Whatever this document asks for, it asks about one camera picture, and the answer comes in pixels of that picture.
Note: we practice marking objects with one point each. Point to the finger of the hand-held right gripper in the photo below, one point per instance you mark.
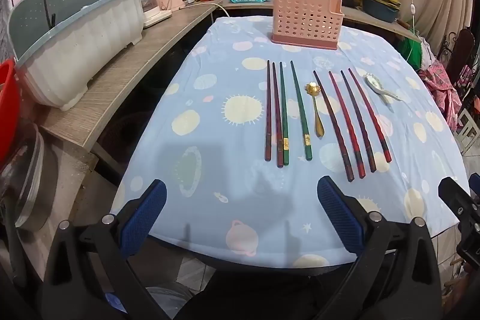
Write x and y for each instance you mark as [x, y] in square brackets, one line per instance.
[474, 182]
[453, 196]

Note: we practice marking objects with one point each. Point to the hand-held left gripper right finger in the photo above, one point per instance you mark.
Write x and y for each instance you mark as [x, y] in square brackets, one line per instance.
[337, 215]

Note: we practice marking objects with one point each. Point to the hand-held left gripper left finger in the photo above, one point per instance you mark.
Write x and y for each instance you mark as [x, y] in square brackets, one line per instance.
[142, 217]

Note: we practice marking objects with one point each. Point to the red twisted chopstick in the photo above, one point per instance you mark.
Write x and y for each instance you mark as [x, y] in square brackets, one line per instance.
[347, 127]
[369, 115]

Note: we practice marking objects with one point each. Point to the maroon twisted chopstick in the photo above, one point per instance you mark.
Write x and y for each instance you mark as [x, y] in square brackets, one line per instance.
[358, 121]
[333, 125]

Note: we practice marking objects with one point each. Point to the gold flower spoon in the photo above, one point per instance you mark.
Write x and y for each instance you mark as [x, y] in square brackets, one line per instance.
[316, 113]

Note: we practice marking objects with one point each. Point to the green chopstick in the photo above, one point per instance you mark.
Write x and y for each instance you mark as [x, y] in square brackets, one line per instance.
[284, 113]
[300, 113]

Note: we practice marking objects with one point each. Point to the dark red chopstick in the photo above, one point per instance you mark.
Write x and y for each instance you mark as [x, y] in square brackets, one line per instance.
[277, 117]
[267, 110]

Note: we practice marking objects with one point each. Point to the white ceramic spoon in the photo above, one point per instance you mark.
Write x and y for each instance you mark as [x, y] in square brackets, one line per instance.
[376, 84]

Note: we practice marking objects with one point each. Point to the pink perforated utensil holder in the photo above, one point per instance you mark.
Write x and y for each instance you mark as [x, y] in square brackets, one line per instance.
[305, 18]

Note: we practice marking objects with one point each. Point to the white stool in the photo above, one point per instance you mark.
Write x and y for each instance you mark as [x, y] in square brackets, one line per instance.
[465, 132]

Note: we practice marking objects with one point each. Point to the pink floral cloth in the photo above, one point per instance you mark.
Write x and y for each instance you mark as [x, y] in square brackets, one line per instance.
[442, 91]

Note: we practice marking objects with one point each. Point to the blue printed tablecloth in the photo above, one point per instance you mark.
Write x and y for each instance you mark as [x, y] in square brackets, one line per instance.
[225, 155]

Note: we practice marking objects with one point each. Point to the clear plastic container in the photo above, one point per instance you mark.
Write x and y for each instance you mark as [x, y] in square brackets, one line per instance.
[30, 185]

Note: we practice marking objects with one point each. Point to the dark metal chair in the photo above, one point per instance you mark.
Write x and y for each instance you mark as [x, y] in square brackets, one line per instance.
[461, 54]

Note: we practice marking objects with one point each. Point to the green plastic bag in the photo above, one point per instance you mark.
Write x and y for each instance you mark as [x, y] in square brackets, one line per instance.
[410, 50]

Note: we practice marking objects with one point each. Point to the red plastic basin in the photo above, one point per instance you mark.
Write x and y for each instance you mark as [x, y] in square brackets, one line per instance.
[6, 106]

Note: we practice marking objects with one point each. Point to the white dish rack teal lid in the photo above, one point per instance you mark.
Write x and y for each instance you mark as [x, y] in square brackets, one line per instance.
[78, 54]

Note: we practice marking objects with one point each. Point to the blue basin with dishes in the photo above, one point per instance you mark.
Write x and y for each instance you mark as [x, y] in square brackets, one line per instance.
[378, 7]

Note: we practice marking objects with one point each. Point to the white clear kitchen appliance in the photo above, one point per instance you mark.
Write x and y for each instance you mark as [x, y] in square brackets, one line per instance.
[150, 1]

